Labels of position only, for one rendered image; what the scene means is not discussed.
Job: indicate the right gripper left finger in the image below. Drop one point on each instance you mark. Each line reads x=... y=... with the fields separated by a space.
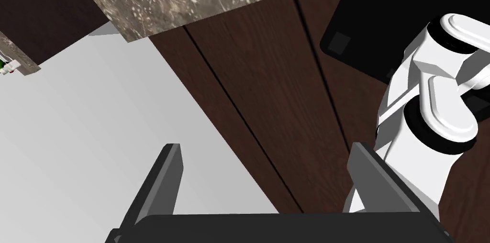
x=162 y=189

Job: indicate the black appliance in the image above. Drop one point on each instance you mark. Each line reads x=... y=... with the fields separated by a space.
x=379 y=9

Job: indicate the dark brown wooden cupboard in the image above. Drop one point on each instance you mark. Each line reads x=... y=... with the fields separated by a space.
x=268 y=101
x=42 y=5

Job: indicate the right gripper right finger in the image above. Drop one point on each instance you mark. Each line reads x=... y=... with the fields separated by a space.
x=377 y=185

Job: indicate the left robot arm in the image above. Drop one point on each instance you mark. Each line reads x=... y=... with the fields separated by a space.
x=421 y=151

